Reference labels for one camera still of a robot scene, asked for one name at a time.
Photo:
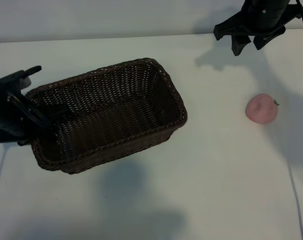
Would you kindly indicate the pink peach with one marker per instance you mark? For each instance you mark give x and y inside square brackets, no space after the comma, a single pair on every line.
[261,108]

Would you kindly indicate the dark brown woven basket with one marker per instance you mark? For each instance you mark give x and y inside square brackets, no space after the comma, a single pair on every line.
[111,120]

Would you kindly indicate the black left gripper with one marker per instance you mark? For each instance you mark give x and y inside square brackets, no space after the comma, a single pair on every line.
[6,117]

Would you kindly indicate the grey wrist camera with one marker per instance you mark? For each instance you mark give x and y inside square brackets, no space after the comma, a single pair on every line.
[26,82]

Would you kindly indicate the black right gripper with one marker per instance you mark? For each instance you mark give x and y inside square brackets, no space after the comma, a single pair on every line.
[264,17]

